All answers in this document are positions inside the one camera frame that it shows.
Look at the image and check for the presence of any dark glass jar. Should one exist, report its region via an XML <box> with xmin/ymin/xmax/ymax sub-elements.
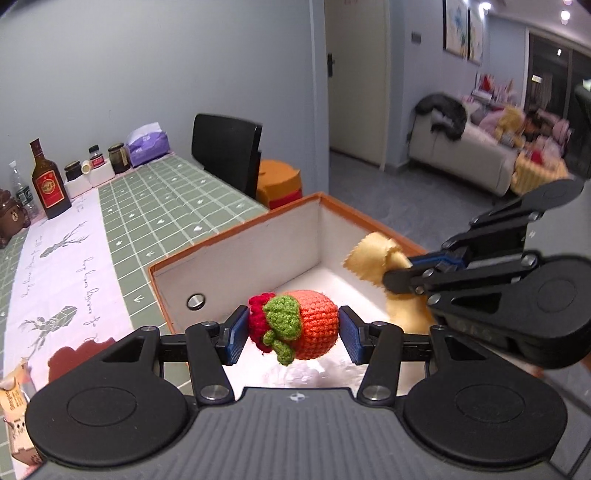
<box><xmin>107</xmin><ymin>143</ymin><xmax>128</xmax><ymax>175</ymax></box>

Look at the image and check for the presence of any brown liquor bottle red label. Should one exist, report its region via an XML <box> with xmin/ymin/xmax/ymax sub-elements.
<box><xmin>29</xmin><ymin>138</ymin><xmax>73</xmax><ymax>220</ymax></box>

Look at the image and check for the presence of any orange stool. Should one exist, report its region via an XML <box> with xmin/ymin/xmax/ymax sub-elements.
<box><xmin>256</xmin><ymin>159</ymin><xmax>304</xmax><ymax>211</ymax></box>

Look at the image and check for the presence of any yellow cloth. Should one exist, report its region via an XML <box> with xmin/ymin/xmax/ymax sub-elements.
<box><xmin>342</xmin><ymin>232</ymin><xmax>435</xmax><ymax>334</ymax></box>

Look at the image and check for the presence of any orange crochet fruit toy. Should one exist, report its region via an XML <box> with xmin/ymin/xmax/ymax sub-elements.
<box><xmin>248</xmin><ymin>289</ymin><xmax>341</xmax><ymax>367</ymax></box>

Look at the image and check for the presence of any clear plastic water bottle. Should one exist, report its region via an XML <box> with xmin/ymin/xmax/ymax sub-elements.
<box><xmin>8</xmin><ymin>160</ymin><xmax>38</xmax><ymax>223</ymax></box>

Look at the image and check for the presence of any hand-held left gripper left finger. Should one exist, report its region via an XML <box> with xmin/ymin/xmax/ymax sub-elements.
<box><xmin>99</xmin><ymin>305</ymin><xmax>250</xmax><ymax>407</ymax></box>

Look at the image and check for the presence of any brown bear-shaped sponge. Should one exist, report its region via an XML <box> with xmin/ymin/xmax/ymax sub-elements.
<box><xmin>45</xmin><ymin>338</ymin><xmax>117</xmax><ymax>385</ymax></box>

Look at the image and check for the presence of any small wooden box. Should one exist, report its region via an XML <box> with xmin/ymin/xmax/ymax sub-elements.
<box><xmin>6</xmin><ymin>405</ymin><xmax>43</xmax><ymax>466</ymax></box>

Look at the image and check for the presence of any white square container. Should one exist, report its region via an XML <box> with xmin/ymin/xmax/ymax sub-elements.
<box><xmin>63</xmin><ymin>173</ymin><xmax>93</xmax><ymax>199</ymax></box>
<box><xmin>89</xmin><ymin>159</ymin><xmax>116</xmax><ymax>188</ymax></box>

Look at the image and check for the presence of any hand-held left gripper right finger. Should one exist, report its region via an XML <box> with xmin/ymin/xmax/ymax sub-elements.
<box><xmin>338</xmin><ymin>305</ymin><xmax>509</xmax><ymax>402</ymax></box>

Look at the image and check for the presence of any framed wall painting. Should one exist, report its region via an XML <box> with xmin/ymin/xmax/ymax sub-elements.
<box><xmin>443</xmin><ymin>0</ymin><xmax>470</xmax><ymax>59</ymax></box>
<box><xmin>468</xmin><ymin>6</ymin><xmax>485</xmax><ymax>66</ymax></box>

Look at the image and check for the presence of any black garment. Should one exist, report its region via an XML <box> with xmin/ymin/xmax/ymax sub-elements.
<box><xmin>414</xmin><ymin>93</ymin><xmax>468</xmax><ymax>142</ymax></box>

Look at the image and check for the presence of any green checked tablecloth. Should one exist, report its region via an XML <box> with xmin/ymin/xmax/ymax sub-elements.
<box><xmin>0</xmin><ymin>151</ymin><xmax>271</xmax><ymax>480</ymax></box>

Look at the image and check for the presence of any glass sliding door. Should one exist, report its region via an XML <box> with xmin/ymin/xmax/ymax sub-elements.
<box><xmin>525</xmin><ymin>25</ymin><xmax>591</xmax><ymax>182</ymax></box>

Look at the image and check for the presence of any purple tissue pack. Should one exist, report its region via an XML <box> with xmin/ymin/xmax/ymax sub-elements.
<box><xmin>125</xmin><ymin>122</ymin><xmax>171</xmax><ymax>168</ymax></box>

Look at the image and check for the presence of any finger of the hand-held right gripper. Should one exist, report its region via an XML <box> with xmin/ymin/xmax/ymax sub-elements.
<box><xmin>409</xmin><ymin>202</ymin><xmax>544</xmax><ymax>274</ymax></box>
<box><xmin>382</xmin><ymin>252</ymin><xmax>542</xmax><ymax>297</ymax></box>

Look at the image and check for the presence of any white door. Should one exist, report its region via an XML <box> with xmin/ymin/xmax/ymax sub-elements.
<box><xmin>325</xmin><ymin>0</ymin><xmax>389</xmax><ymax>169</ymax></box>

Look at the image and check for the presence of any white cardboard box orange rim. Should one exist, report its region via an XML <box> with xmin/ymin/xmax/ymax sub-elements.
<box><xmin>148</xmin><ymin>192</ymin><xmax>438</xmax><ymax>403</ymax></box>

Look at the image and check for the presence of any yellow plush toy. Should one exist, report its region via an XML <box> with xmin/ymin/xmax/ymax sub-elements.
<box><xmin>495</xmin><ymin>107</ymin><xmax>526</xmax><ymax>145</ymax></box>

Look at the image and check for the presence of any black dining chair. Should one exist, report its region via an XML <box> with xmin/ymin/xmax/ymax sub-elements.
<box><xmin>191</xmin><ymin>113</ymin><xmax>263</xmax><ymax>200</ymax></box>

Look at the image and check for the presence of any brown bear figurine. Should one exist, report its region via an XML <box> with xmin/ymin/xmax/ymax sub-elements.
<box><xmin>0</xmin><ymin>188</ymin><xmax>32</xmax><ymax>250</ymax></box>

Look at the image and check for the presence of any orange snack packet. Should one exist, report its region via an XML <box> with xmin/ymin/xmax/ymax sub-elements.
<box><xmin>0</xmin><ymin>362</ymin><xmax>38</xmax><ymax>424</ymax></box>

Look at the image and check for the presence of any light grey sofa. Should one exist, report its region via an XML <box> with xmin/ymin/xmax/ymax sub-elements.
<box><xmin>408</xmin><ymin>92</ymin><xmax>574</xmax><ymax>200</ymax></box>

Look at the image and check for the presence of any yellow blanket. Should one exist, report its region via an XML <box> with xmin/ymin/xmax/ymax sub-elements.
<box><xmin>510</xmin><ymin>151</ymin><xmax>571</xmax><ymax>197</ymax></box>

